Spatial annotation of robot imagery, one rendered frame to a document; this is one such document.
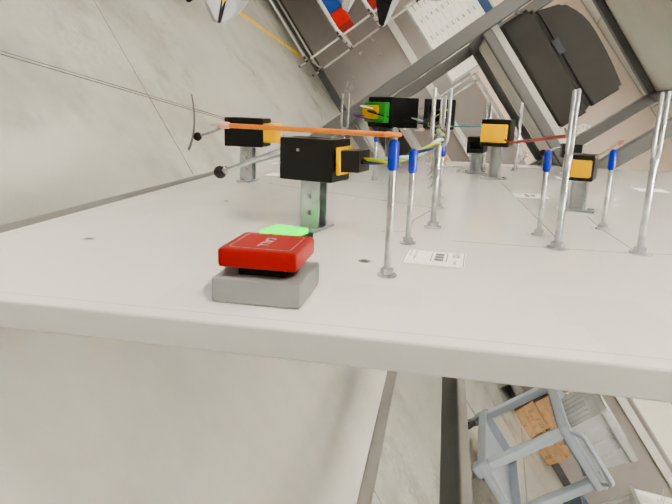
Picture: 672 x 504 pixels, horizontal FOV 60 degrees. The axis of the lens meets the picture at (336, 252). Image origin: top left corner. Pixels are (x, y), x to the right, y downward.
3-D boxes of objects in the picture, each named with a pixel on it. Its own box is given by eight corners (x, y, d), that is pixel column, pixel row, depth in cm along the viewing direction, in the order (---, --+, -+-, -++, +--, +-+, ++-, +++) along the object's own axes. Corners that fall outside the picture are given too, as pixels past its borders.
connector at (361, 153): (325, 168, 58) (325, 148, 58) (371, 170, 56) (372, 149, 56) (313, 171, 55) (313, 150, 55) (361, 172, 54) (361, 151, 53)
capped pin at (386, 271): (376, 272, 43) (383, 126, 41) (396, 273, 43) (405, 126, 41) (376, 278, 42) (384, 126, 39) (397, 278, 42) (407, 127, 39)
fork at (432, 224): (421, 227, 60) (431, 87, 57) (425, 225, 62) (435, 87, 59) (439, 230, 60) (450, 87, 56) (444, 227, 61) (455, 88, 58)
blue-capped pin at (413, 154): (402, 240, 54) (408, 147, 52) (417, 242, 54) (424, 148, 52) (397, 244, 53) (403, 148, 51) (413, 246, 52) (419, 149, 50)
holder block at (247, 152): (200, 176, 97) (198, 115, 94) (270, 180, 95) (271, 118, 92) (188, 179, 92) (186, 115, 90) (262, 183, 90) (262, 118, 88)
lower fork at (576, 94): (569, 251, 52) (591, 88, 49) (548, 250, 53) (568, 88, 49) (564, 246, 54) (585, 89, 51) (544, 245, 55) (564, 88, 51)
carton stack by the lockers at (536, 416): (513, 410, 751) (573, 381, 727) (512, 401, 782) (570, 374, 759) (548, 468, 745) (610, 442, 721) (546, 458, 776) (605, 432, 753)
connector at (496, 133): (506, 142, 103) (508, 124, 102) (504, 143, 101) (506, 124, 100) (482, 141, 104) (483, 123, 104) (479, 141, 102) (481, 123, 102)
